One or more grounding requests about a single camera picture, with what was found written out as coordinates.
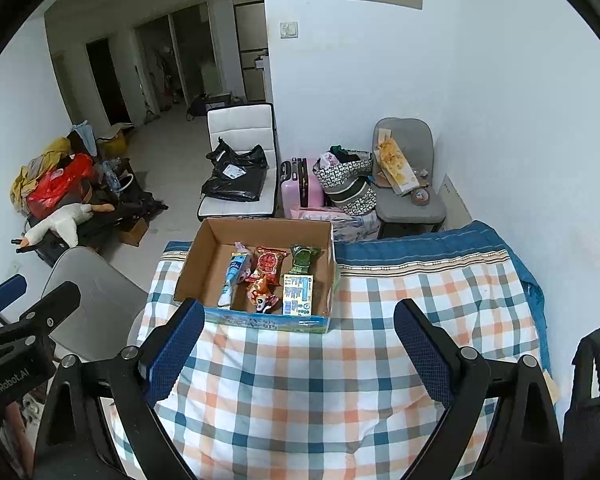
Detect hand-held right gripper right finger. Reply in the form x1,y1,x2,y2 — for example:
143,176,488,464
394,298,564,480

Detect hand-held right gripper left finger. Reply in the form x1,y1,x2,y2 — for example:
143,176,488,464
32,297,207,480

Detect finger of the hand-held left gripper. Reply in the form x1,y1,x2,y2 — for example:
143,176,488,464
0,281,82,357
0,275,29,322

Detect blue white tube packet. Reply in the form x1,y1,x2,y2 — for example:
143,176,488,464
217,252,254,310

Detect cartoon print snack packet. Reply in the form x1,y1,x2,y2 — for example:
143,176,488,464
245,275,284,314

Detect red snack packet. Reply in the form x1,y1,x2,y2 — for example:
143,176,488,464
245,246,289,286

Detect white blue tissue packet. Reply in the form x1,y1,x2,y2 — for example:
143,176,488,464
281,274,315,317

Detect green snack packet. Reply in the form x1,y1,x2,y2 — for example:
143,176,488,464
287,245,324,277

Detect grey plastic chair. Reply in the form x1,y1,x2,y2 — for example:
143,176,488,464
40,248,151,364

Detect white goose plush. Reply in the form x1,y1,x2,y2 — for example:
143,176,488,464
12,202,117,252

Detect small brown cardboard box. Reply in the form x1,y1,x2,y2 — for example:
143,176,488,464
117,215,150,247

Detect red plastic bag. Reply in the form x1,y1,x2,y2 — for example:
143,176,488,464
26,154,99,220

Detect plaid blanket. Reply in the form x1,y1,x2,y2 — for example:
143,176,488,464
110,220,552,480

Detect black luggage pile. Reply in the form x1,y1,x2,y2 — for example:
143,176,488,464
25,160,169,266

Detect pack of plastic bottles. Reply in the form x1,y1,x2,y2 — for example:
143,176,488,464
101,157,124,192

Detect yellow cloth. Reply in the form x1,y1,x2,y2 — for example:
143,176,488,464
11,137,74,211

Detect pink plastic bag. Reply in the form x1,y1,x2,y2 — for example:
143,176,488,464
290,207,377,247

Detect light blue cloth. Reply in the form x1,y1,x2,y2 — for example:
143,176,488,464
70,121,99,157

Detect yellow cardboard box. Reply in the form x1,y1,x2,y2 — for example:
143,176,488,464
97,125,136,159

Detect patterned tote bag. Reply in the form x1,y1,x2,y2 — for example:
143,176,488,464
314,145,379,217

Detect black plastic bag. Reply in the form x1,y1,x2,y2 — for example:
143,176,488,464
201,137,270,204

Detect yellow snack bag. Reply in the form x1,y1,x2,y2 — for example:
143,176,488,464
375,137,421,197

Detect pink suitcase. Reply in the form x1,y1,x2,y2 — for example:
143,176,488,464
280,157,327,219

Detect grey office chair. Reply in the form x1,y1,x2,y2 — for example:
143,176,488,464
371,117,449,239

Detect white padded chair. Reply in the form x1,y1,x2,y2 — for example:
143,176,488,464
196,102,277,222

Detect black floor bag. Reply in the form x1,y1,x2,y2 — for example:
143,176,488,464
186,94,211,122

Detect white wall board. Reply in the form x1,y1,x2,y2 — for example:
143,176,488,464
437,175,474,231

